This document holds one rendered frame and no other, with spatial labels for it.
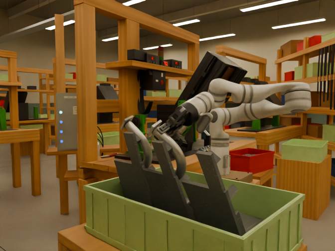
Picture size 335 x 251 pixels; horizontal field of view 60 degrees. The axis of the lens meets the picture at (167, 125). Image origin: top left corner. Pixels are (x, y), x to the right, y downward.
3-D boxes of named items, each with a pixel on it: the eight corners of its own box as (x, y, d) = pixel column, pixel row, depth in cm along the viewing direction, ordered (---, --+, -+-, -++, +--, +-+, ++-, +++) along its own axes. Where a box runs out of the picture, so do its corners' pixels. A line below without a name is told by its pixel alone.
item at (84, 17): (198, 138, 305) (199, 44, 297) (86, 162, 181) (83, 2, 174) (191, 137, 310) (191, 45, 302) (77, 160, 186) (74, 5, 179)
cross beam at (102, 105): (187, 109, 300) (187, 100, 299) (88, 112, 192) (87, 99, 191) (182, 109, 302) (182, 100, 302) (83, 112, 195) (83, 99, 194)
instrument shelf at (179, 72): (195, 75, 269) (195, 71, 269) (131, 65, 194) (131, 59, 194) (173, 77, 283) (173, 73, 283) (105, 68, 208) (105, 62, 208)
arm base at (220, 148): (231, 173, 148) (232, 139, 147) (225, 176, 140) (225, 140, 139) (214, 171, 152) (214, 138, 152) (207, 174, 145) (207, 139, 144)
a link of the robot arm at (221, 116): (219, 107, 139) (219, 143, 139) (234, 107, 144) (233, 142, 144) (207, 107, 146) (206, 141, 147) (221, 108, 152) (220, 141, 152)
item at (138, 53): (147, 61, 216) (147, 52, 216) (134, 59, 204) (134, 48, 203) (140, 62, 220) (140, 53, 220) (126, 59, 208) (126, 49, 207)
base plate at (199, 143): (234, 144, 263) (234, 141, 263) (166, 165, 172) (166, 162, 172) (193, 140, 286) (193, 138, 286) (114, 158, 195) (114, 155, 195)
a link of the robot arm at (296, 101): (317, 111, 108) (262, 121, 130) (315, 86, 110) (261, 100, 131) (302, 108, 104) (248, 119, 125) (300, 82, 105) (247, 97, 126)
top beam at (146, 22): (199, 44, 298) (199, 35, 297) (83, 2, 174) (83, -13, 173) (192, 45, 303) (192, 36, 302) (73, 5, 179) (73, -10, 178)
